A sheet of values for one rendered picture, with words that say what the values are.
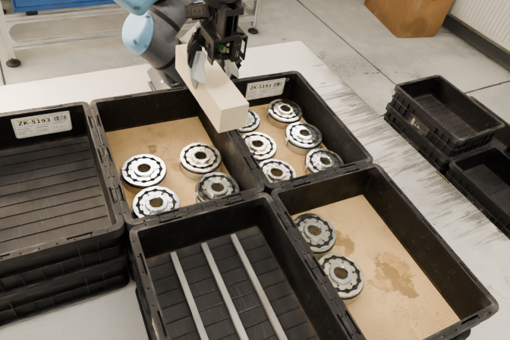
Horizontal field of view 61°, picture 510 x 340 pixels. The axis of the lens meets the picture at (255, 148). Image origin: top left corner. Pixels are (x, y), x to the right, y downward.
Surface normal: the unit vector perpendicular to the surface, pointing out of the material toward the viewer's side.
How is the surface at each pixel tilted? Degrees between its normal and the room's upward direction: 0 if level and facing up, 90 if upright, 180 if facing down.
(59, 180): 0
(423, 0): 89
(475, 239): 0
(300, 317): 0
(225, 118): 90
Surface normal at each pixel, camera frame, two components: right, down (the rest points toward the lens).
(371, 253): 0.15, -0.72
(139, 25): -0.56, -0.26
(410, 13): 0.26, 0.69
